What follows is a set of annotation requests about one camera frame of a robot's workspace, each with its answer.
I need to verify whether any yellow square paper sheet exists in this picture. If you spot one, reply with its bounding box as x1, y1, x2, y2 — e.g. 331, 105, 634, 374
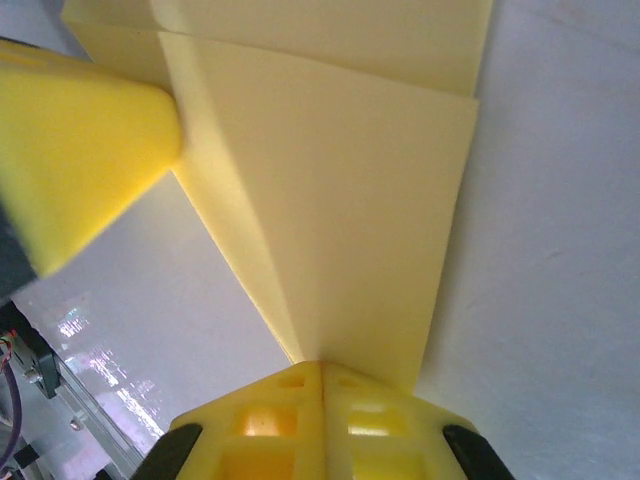
62, 0, 496, 396

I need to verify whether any aluminium cross rail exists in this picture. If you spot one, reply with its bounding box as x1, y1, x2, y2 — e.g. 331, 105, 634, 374
9, 299, 151, 480

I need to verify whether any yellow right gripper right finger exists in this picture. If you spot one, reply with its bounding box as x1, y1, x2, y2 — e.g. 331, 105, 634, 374
323, 363, 516, 480

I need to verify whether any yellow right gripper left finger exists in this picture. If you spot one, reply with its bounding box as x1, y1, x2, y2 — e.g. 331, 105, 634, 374
132, 360, 326, 480

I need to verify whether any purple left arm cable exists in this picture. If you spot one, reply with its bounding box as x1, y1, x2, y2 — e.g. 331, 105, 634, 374
0, 369, 24, 451

